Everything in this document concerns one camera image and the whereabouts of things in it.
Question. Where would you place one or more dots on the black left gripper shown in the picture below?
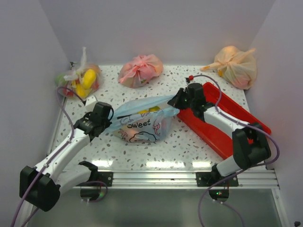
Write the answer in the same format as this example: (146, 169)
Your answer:
(107, 123)

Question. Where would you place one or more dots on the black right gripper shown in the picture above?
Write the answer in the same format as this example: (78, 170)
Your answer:
(175, 101)

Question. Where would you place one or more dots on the blue printed plastic bag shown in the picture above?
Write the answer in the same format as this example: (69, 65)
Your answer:
(133, 127)

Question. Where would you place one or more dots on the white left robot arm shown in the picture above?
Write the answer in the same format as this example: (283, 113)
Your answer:
(37, 184)

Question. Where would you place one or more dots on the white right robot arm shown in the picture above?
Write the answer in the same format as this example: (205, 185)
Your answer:
(249, 142)

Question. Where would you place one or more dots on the yellow fruit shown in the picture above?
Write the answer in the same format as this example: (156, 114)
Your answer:
(152, 109)

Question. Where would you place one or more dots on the clear bag with fruit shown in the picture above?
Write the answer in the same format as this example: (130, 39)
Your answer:
(82, 79)

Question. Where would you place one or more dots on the pink knotted plastic bag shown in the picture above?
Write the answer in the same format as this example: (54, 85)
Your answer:
(140, 70)

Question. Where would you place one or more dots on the orange knotted plastic bag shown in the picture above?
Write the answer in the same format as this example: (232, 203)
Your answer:
(235, 66)

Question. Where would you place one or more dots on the red plastic tray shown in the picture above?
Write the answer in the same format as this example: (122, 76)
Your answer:
(217, 130)

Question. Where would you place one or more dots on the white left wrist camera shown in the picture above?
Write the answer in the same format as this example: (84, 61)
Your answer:
(90, 103)

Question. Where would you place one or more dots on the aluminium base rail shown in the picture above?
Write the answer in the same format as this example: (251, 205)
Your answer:
(165, 179)

